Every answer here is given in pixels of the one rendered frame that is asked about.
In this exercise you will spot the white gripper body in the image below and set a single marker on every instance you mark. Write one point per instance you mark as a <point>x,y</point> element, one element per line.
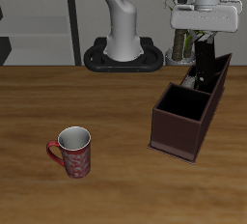
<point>205,18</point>

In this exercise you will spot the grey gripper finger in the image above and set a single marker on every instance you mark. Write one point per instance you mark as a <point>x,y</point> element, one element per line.
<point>194,35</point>
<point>211,37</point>

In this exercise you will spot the black book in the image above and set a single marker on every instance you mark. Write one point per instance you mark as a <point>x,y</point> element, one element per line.
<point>204,63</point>

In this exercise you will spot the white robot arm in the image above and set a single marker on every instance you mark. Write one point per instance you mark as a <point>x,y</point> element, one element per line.
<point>123,25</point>

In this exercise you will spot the dark brown desk caddy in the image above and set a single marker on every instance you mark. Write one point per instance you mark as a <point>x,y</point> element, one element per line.
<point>180,128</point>

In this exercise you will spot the pot plant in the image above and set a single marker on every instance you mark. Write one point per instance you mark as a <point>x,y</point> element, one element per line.
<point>178,46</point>

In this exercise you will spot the grey shelf unit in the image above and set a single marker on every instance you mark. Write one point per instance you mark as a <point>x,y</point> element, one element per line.
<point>35,25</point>

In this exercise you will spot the red patterned mug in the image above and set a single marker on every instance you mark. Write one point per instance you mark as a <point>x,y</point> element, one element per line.
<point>75,157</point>

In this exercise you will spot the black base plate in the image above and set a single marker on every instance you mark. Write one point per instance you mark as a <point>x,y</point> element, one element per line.
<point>93,61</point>

